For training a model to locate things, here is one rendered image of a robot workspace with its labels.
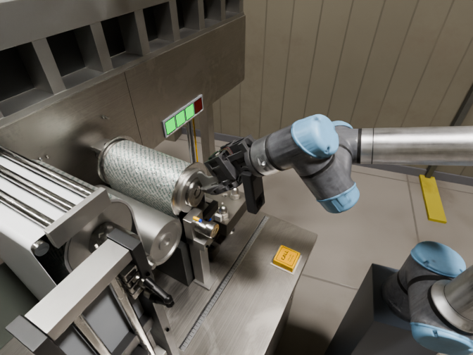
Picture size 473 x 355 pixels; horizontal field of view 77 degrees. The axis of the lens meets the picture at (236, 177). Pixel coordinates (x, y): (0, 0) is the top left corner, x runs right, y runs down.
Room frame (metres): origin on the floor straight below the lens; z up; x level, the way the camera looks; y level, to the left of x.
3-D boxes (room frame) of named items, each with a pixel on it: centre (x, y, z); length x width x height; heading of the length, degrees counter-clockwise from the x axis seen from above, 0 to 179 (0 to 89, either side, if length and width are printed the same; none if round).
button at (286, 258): (0.58, -0.17, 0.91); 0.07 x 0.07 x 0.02; 61
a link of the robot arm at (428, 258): (0.44, -0.52, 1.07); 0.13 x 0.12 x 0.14; 161
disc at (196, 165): (0.55, 0.12, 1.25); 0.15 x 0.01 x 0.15; 151
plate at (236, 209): (0.79, 0.17, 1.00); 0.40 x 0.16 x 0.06; 61
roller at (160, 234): (0.51, 0.28, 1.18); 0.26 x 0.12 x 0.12; 61
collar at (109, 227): (0.32, 0.22, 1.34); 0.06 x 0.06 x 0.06; 61
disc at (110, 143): (0.68, 0.33, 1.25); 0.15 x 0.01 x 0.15; 151
